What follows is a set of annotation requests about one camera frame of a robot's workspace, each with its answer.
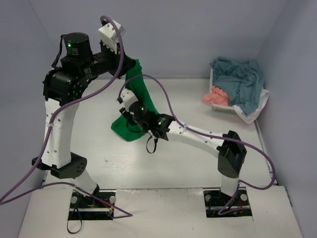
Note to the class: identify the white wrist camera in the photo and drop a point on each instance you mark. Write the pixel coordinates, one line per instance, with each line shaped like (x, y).
(111, 33)
(127, 98)

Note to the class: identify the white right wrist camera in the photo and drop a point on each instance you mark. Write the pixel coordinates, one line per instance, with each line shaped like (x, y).
(127, 98)

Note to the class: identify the grey-blue t shirt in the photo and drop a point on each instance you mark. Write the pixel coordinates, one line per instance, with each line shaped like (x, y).
(241, 81)

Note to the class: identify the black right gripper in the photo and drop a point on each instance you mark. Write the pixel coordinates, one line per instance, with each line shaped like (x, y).
(126, 113)

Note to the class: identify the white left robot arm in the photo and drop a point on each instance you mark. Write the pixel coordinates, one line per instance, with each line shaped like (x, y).
(73, 69)

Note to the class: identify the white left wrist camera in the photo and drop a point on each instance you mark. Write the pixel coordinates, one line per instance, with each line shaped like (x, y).
(111, 33)

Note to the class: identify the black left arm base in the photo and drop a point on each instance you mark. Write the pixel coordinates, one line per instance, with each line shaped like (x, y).
(88, 209)

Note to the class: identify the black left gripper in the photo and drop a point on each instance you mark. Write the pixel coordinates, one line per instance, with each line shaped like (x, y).
(126, 65)

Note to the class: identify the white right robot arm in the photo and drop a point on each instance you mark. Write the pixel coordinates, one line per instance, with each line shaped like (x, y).
(229, 152)

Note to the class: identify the green t shirt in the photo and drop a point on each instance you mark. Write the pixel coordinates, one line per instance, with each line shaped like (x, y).
(138, 87)

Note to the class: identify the pink t shirt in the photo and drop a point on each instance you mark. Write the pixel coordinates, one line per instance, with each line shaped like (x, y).
(216, 96)

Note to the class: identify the white laundry basket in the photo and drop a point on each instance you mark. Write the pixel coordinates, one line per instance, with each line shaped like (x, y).
(217, 107)

